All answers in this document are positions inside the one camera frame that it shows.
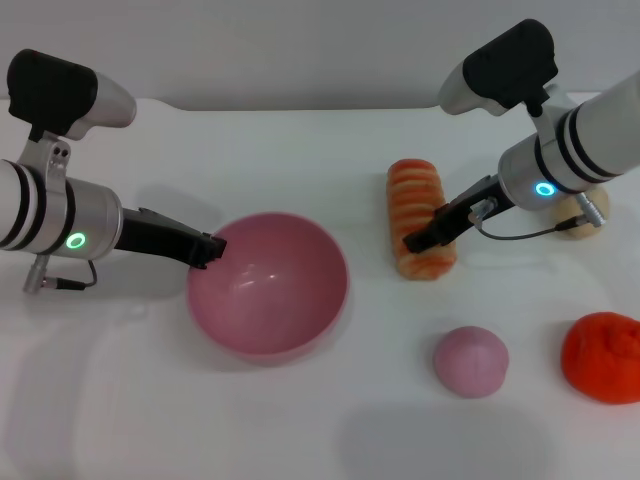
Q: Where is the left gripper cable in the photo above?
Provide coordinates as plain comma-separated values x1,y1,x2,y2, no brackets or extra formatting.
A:
23,257,99,294

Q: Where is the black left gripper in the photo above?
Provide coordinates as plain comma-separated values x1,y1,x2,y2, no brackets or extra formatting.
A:
118,206,228,271

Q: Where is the pink round bun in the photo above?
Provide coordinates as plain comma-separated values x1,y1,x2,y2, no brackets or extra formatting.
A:
432,325,510,400

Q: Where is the orange striped bread loaf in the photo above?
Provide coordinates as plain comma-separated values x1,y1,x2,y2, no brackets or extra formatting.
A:
387,158,460,281

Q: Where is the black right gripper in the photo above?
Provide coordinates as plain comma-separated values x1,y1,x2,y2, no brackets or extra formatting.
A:
402,173,517,256

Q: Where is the orange red bun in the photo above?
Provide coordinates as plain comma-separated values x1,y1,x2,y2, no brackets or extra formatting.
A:
560,310,640,405

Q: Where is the pink plastic bowl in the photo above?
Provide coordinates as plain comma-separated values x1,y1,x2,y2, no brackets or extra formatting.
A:
187,212,350,369

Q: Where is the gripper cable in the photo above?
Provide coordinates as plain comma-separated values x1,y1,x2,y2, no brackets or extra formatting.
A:
23,257,99,294
469,192,609,241

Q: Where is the beige bun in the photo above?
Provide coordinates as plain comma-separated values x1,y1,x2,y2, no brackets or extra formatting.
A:
549,187,612,242

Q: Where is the right wrist camera housing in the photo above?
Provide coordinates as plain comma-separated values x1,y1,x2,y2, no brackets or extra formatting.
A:
438,18,560,117

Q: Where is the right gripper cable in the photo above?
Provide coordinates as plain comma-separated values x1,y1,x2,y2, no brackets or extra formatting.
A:
469,192,609,241

